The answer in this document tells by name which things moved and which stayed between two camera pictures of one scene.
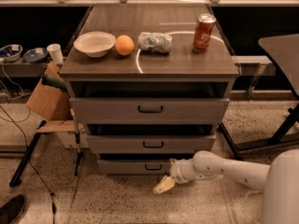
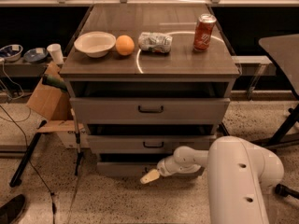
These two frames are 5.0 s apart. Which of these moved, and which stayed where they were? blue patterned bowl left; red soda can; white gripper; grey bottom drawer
Moved: white gripper
Stayed: red soda can; grey bottom drawer; blue patterned bowl left
